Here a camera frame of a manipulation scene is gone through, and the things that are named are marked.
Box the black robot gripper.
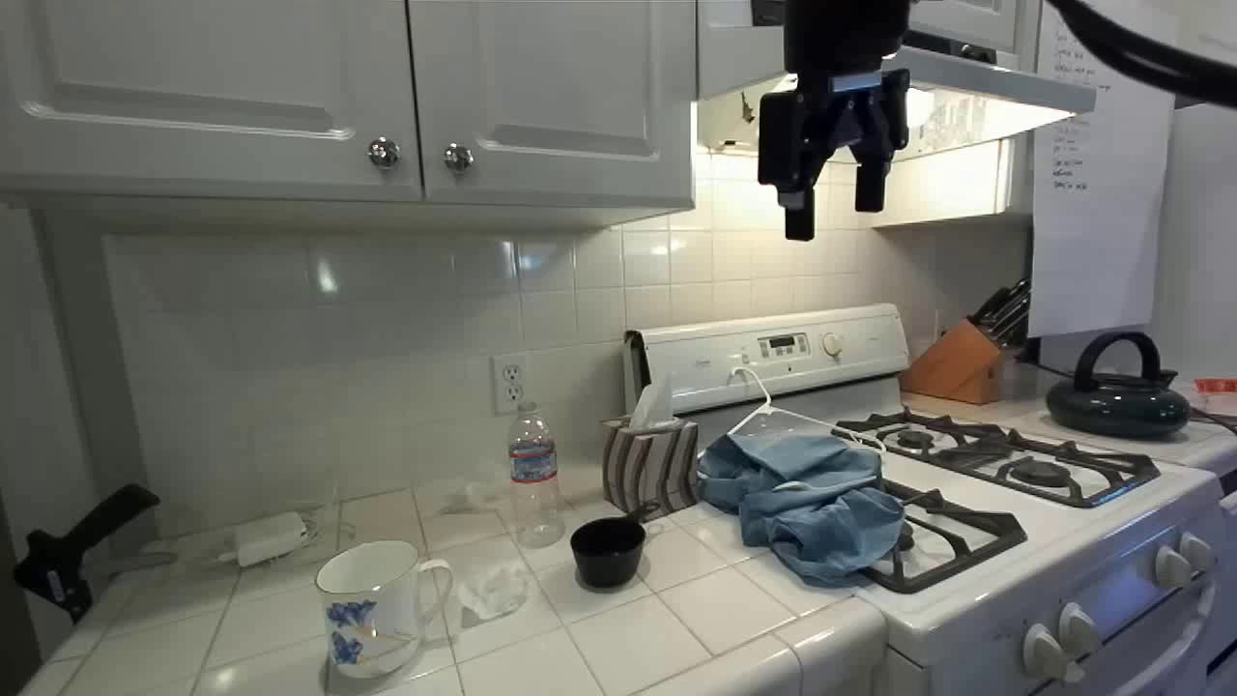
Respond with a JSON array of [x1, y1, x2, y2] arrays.
[[751, 0, 910, 240]]

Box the right upper cabinet door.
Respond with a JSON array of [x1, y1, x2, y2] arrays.
[[411, 0, 701, 207]]

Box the cabinet door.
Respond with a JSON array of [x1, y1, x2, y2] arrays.
[[0, 0, 420, 201], [411, 0, 701, 207]]

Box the right cabinet knob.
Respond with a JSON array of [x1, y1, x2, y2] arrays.
[[443, 140, 474, 169]]

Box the cabinet knob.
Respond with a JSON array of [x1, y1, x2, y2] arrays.
[[367, 134, 404, 165], [443, 140, 474, 169]]

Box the left cabinet knob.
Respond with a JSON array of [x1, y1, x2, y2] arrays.
[[367, 134, 404, 165]]

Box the left upper cabinet door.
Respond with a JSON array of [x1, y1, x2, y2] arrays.
[[0, 0, 420, 201]]

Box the white range hood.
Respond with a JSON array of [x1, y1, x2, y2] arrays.
[[695, 0, 1095, 160]]

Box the wooden knife block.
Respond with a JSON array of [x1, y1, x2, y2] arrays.
[[900, 284, 1030, 405]]

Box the white paper sheet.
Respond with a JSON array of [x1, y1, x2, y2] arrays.
[[1031, 8, 1175, 338]]

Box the blue cloth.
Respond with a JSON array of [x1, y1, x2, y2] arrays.
[[701, 432, 906, 583]]

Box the striped tissue box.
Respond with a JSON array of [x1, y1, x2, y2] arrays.
[[602, 381, 701, 517]]

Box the dark green kettle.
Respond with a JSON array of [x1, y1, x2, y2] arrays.
[[1046, 329, 1191, 442]]

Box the white gas stove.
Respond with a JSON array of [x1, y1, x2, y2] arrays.
[[625, 305, 1237, 696]]

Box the small black cup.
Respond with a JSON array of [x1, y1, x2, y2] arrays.
[[570, 517, 644, 590]]

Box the clear plastic water bottle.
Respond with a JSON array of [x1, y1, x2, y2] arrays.
[[505, 401, 566, 548]]

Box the crumpled clear plastic wrap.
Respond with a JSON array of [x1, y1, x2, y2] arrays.
[[456, 561, 528, 632]]

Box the white mug blue flowers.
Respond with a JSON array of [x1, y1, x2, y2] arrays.
[[312, 540, 456, 682]]

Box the black handheld device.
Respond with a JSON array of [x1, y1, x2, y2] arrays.
[[13, 485, 157, 624]]

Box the white wall outlet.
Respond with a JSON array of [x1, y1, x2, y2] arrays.
[[492, 356, 527, 415]]

